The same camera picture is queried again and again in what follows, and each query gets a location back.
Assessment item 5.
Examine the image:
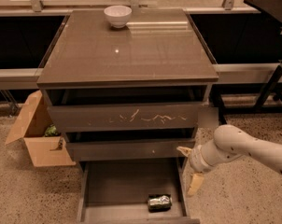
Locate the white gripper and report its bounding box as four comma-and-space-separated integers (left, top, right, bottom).
176, 145, 214, 196

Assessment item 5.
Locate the green soda can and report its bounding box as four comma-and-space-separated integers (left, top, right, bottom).
148, 194, 172, 212

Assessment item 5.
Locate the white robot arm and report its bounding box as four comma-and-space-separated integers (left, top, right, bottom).
176, 124, 282, 196

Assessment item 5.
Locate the middle grey drawer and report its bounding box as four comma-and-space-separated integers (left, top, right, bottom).
66, 128, 197, 161

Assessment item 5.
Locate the top grey drawer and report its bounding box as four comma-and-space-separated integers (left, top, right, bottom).
44, 84, 208, 133

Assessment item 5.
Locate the bottom open grey drawer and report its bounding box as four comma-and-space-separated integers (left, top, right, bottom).
77, 158, 200, 224

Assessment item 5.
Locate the grey drawer cabinet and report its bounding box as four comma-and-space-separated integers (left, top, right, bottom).
36, 8, 219, 224

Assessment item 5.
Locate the green item in box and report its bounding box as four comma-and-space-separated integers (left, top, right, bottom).
44, 124, 60, 137

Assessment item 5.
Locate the open cardboard box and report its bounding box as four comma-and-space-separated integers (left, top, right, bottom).
6, 91, 76, 167

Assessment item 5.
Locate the white ceramic bowl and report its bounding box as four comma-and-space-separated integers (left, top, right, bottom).
104, 6, 132, 28

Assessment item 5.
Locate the metal window railing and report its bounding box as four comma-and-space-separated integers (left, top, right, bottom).
0, 0, 278, 90

